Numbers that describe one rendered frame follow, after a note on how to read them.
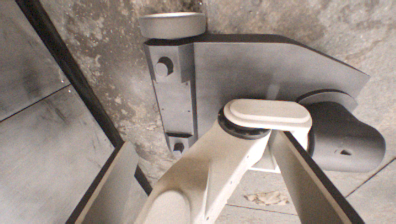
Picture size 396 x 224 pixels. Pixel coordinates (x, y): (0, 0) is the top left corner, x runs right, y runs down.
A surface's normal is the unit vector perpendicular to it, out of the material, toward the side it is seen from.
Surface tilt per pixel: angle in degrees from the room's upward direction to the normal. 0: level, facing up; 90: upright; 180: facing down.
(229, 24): 0
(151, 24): 19
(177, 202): 90
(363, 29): 0
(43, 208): 90
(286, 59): 0
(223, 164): 90
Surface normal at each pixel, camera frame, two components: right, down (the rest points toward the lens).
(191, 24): 0.63, 0.42
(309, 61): -0.16, 0.59
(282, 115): -0.04, -0.80
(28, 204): 0.98, -0.01
